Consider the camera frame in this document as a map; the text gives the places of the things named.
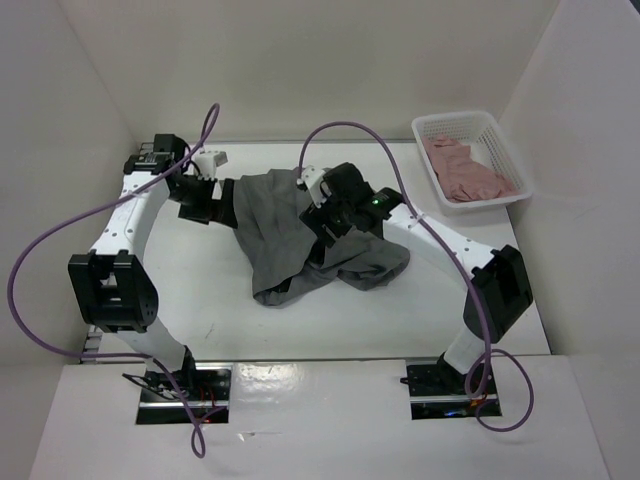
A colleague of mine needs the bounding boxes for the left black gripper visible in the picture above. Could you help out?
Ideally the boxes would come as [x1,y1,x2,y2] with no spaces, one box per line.
[166,174,237,229]

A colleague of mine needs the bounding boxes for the grey pleated skirt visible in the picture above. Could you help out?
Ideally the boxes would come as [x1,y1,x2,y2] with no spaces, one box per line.
[233,169,410,307]

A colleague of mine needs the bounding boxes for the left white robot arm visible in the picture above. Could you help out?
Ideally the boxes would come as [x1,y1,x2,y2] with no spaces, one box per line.
[68,134,237,400]

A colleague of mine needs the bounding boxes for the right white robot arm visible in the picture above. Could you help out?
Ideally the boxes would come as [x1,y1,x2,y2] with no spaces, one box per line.
[297,163,533,393]

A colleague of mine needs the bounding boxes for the pink skirt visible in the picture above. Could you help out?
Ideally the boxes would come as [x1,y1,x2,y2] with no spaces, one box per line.
[422,135,518,203]

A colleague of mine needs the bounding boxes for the white plastic basket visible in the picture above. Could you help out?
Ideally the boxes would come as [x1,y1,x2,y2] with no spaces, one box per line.
[411,111,532,214]

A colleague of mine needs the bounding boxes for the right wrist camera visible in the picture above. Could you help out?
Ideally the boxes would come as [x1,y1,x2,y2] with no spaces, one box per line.
[296,166,332,208]

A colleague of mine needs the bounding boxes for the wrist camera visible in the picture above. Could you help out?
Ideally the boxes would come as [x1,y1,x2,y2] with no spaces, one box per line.
[191,149,228,180]
[296,166,332,208]

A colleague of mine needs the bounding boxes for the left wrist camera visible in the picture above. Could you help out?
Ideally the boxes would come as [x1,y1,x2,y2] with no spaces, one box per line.
[191,149,228,180]

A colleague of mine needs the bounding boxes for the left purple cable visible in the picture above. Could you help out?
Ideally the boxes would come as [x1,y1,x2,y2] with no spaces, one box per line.
[7,102,227,459]

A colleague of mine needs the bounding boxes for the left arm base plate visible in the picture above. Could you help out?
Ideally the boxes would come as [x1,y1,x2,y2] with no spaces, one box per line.
[122,362,232,425]

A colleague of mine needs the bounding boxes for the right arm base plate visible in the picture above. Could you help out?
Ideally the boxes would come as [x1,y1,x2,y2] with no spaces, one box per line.
[400,358,502,420]

